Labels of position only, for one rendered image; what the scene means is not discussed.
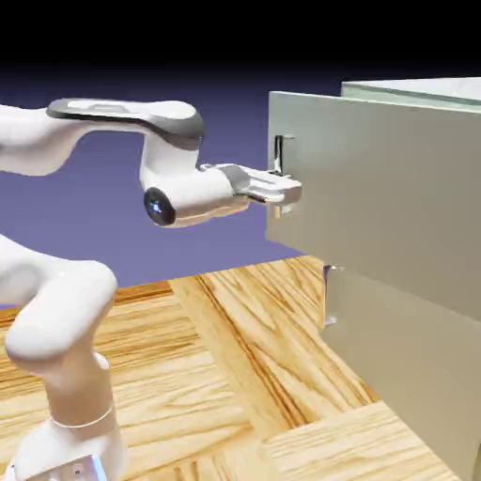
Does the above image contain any small grey cabinet door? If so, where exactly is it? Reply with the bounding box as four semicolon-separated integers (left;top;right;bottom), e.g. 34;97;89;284
323;264;481;481

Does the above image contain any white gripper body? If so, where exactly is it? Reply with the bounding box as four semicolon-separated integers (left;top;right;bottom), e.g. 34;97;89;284
241;167;304;207

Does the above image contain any silver handle of large door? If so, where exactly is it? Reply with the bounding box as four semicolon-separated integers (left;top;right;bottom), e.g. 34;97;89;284
272;133;297;220

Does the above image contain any grey painted cabinet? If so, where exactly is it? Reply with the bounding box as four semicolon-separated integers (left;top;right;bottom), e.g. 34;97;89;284
265;76;481;481

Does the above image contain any large grey cabinet door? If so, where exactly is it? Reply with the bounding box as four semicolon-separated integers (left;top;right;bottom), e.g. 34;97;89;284
265;90;481;325

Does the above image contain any silver handle of small door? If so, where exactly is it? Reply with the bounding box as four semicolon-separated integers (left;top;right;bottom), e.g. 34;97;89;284
322;264;344;328

